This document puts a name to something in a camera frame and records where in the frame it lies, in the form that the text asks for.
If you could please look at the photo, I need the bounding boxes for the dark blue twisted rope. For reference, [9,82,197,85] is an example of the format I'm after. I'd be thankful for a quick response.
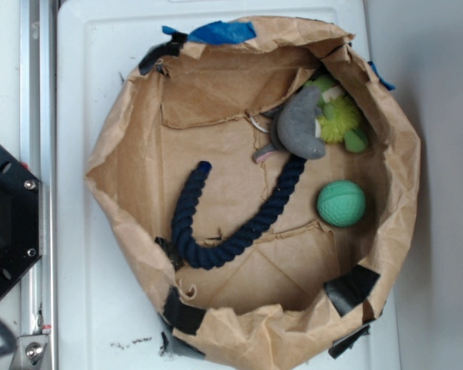
[170,156,307,271]

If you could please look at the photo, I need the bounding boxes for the brown paper bag bin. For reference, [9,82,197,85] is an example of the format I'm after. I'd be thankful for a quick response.
[86,16,421,369]

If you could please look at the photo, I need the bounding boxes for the grey plush toy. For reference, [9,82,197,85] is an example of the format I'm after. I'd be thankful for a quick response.
[252,86,326,163]

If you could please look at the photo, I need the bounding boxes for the green rubber ball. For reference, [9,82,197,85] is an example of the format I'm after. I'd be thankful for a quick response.
[316,180,366,227]

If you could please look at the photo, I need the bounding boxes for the lime green spiky toy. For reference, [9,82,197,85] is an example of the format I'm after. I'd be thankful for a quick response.
[303,73,369,153]

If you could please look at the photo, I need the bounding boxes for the white plastic tray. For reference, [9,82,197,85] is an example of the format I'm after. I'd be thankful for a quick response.
[54,0,403,370]

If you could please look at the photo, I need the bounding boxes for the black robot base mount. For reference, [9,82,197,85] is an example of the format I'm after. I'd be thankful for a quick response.
[0,144,41,300]

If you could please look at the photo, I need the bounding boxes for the aluminium frame rail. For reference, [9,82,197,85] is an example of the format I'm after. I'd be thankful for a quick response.
[19,1,61,369]

